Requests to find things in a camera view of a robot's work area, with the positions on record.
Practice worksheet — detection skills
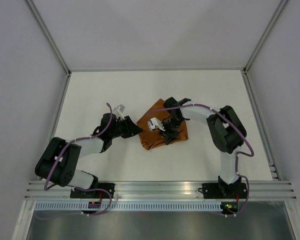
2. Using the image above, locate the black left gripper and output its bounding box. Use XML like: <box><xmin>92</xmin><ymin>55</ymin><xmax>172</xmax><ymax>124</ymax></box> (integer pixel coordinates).
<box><xmin>110</xmin><ymin>115</ymin><xmax>143</xmax><ymax>139</ymax></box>

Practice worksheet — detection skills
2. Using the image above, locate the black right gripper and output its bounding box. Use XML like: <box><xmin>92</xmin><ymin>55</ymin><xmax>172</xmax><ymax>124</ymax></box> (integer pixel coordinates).
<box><xmin>158</xmin><ymin>116</ymin><xmax>186</xmax><ymax>145</ymax></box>

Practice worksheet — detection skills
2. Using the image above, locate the orange cloth napkin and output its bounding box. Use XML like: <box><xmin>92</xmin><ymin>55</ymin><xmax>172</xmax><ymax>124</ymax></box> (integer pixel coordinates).
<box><xmin>136</xmin><ymin>98</ymin><xmax>189</xmax><ymax>150</ymax></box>

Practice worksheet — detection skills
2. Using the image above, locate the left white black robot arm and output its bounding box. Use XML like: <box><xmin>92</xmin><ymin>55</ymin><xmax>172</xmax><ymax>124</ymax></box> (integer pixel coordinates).
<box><xmin>34</xmin><ymin>113</ymin><xmax>143</xmax><ymax>198</ymax></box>

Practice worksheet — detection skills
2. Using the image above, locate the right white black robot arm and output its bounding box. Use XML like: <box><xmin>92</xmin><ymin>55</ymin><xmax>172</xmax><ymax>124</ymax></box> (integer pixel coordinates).
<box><xmin>159</xmin><ymin>97</ymin><xmax>248</xmax><ymax>199</ymax></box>

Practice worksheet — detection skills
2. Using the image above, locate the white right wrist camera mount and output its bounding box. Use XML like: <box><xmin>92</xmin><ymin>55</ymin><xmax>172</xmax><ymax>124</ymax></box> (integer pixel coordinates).
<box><xmin>147</xmin><ymin>117</ymin><xmax>165</xmax><ymax>131</ymax></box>

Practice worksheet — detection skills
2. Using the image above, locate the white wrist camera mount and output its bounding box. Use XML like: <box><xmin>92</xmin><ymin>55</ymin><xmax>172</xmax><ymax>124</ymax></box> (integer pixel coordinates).
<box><xmin>112</xmin><ymin>104</ymin><xmax>125</xmax><ymax>121</ymax></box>
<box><xmin>147</xmin><ymin>117</ymin><xmax>165</xmax><ymax>131</ymax></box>

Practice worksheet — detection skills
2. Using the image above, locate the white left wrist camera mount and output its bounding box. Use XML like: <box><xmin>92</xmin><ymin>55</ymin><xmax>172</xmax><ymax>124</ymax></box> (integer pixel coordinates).
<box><xmin>112</xmin><ymin>104</ymin><xmax>125</xmax><ymax>121</ymax></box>

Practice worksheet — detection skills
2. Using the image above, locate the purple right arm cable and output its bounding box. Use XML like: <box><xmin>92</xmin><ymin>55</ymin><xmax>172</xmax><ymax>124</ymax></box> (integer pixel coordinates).
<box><xmin>146</xmin><ymin>103</ymin><xmax>255</xmax><ymax>218</ymax></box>

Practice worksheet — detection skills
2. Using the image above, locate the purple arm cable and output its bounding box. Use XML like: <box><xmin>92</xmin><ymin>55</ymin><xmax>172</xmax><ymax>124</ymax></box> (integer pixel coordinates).
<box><xmin>146</xmin><ymin>103</ymin><xmax>255</xmax><ymax>218</ymax></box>
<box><xmin>34</xmin><ymin>102</ymin><xmax>116</xmax><ymax>221</ymax></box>

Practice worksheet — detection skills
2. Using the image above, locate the aluminium front rail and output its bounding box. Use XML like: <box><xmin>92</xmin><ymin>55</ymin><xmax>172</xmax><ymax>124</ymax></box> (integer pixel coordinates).
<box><xmin>23</xmin><ymin>180</ymin><xmax>297</xmax><ymax>202</ymax></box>

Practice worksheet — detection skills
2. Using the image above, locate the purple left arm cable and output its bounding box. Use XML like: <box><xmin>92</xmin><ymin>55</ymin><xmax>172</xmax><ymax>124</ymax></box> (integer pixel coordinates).
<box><xmin>34</xmin><ymin>102</ymin><xmax>116</xmax><ymax>221</ymax></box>

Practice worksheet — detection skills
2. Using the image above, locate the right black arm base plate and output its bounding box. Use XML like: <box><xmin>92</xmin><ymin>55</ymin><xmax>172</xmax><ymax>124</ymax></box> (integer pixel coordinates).
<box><xmin>197</xmin><ymin>183</ymin><xmax>248</xmax><ymax>199</ymax></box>

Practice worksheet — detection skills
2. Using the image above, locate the white slotted cable duct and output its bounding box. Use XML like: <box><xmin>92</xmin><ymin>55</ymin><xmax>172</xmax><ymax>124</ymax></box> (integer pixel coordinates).
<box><xmin>35</xmin><ymin>201</ymin><xmax>222</xmax><ymax>212</ymax></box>

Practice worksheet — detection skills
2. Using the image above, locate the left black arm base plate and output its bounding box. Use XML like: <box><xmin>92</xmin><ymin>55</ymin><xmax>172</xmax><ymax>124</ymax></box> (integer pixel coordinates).
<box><xmin>70</xmin><ymin>182</ymin><xmax>116</xmax><ymax>199</ymax></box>

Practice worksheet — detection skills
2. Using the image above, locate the aluminium frame post left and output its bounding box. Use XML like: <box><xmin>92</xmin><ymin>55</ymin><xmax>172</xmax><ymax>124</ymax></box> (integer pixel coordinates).
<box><xmin>24</xmin><ymin>0</ymin><xmax>71</xmax><ymax>77</ymax></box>

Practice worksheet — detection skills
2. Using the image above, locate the aluminium frame post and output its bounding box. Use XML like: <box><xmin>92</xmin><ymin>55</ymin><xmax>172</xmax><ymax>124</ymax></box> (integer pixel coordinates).
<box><xmin>241</xmin><ymin>0</ymin><xmax>290</xmax><ymax>75</ymax></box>
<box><xmin>24</xmin><ymin>0</ymin><xmax>71</xmax><ymax>77</ymax></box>

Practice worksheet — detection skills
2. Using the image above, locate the aluminium frame post right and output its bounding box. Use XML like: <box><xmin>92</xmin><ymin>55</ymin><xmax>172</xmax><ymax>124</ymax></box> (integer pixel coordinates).
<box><xmin>241</xmin><ymin>0</ymin><xmax>290</xmax><ymax>75</ymax></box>

